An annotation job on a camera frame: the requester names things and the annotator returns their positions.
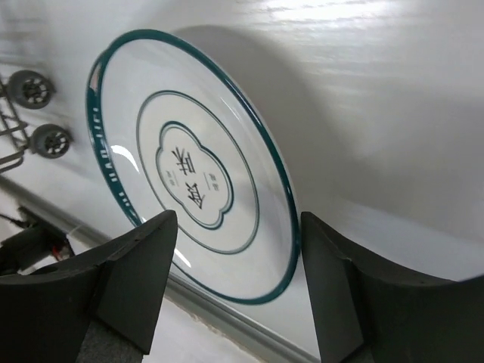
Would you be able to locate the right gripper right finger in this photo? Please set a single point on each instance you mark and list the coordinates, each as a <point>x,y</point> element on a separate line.
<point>363,302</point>

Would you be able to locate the aluminium rail frame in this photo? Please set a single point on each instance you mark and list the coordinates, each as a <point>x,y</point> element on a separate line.
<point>93,218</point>

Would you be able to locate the grey wire dish rack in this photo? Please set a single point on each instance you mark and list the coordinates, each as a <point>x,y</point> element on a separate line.
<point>28,125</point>

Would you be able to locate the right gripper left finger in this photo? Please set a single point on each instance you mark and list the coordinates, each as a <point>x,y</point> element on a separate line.
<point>69,312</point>

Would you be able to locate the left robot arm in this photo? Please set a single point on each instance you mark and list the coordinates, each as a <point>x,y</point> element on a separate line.
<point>37,240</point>

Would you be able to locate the pale lilac plate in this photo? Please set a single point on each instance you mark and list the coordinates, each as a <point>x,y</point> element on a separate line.
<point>171,130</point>

